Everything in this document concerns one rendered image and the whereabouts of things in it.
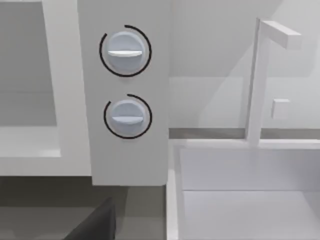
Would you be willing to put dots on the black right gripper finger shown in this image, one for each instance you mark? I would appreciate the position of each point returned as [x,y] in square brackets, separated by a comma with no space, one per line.
[100,222]

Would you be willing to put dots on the tall white tap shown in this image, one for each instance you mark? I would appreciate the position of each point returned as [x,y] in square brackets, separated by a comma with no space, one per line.
[256,87]

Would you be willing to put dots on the white sink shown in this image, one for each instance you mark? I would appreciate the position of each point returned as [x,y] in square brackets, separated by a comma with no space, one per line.
[245,200]

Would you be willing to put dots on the pale blue microwave knob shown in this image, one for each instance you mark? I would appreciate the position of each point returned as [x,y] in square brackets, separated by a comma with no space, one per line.
[125,117]
[124,51]

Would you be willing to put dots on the pale microwave oven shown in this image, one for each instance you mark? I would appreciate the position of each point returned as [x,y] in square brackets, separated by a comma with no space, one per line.
[130,160]

